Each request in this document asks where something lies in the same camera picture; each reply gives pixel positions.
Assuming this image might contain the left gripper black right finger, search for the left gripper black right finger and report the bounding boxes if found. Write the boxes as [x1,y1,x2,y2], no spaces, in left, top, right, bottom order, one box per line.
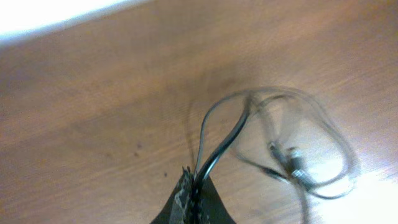
[197,177,236,224]

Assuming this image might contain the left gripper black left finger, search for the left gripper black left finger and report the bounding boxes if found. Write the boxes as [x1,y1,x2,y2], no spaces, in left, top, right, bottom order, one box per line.
[150,167,193,224]

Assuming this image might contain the black USB cable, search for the black USB cable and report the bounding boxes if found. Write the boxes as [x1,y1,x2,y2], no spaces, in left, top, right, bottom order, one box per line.
[192,86,361,224]

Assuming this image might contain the thin black cable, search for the thin black cable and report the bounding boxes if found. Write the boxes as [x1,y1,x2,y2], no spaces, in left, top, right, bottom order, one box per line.
[233,93,355,200]

